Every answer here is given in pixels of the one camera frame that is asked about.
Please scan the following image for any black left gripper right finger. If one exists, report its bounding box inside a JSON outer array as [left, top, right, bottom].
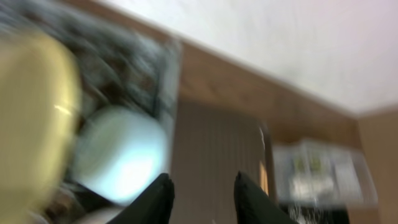
[[234, 171, 296, 224]]

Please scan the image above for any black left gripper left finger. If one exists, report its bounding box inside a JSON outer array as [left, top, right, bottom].
[[107, 173, 175, 224]]

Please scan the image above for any light blue bowl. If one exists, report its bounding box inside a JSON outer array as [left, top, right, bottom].
[[72, 106, 170, 206]]

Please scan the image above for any yellow round plate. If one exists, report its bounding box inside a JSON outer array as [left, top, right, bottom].
[[1, 30, 81, 223]]

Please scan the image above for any white pink shallow bowl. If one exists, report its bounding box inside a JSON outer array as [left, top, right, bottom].
[[73, 207, 124, 224]]

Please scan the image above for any black waste tray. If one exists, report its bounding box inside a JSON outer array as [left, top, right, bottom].
[[279, 204, 350, 224]]

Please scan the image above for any clear plastic waste bin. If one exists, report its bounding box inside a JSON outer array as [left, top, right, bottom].
[[272, 139, 378, 208]]

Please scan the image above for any grey plastic dish rack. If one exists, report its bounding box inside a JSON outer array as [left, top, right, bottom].
[[0, 0, 183, 175]]

